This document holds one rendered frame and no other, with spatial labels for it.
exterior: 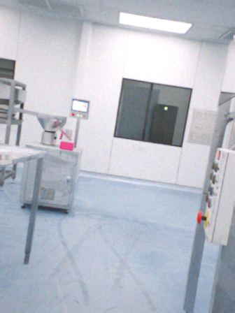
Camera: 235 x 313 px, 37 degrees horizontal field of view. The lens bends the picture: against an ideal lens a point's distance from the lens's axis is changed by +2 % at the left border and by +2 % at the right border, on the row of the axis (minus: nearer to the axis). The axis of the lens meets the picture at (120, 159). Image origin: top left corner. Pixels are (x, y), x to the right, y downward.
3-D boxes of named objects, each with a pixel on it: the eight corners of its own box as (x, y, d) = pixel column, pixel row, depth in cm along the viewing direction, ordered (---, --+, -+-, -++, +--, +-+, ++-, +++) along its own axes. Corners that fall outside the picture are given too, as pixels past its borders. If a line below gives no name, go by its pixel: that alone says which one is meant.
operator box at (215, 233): (206, 242, 99) (223, 150, 96) (203, 226, 116) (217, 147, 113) (229, 247, 98) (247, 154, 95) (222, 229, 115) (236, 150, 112)
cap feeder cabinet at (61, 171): (16, 208, 415) (24, 144, 406) (28, 197, 471) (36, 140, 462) (70, 215, 417) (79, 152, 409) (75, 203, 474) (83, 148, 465)
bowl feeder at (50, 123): (30, 143, 422) (33, 112, 418) (36, 141, 458) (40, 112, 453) (70, 149, 424) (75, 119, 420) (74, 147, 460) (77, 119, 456)
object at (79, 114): (65, 147, 445) (71, 97, 438) (66, 146, 455) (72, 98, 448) (82, 149, 446) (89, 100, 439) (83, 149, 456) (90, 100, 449)
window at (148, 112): (113, 137, 691) (122, 77, 678) (113, 137, 692) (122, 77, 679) (182, 147, 697) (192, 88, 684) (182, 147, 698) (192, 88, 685)
